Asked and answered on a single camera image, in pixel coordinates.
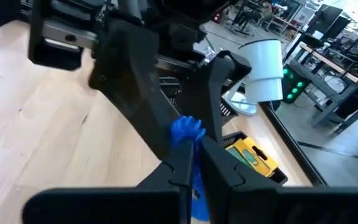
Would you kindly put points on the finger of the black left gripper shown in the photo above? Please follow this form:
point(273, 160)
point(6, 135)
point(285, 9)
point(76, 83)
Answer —
point(129, 77)
point(210, 102)

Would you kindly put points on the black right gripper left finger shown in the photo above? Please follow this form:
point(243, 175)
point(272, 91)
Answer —
point(179, 174)

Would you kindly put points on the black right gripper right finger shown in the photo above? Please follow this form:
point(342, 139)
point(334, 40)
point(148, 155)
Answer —
point(225, 193)

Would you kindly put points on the yellow green crayon box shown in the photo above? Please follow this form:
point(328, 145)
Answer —
point(253, 157)

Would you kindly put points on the black box with green lights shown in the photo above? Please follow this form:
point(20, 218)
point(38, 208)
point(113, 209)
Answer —
point(294, 84)

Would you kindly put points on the wooden background table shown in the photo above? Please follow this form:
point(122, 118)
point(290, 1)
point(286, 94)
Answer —
point(337, 67)

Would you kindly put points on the dark background monitor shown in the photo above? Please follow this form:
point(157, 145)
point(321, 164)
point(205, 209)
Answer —
point(328, 20)

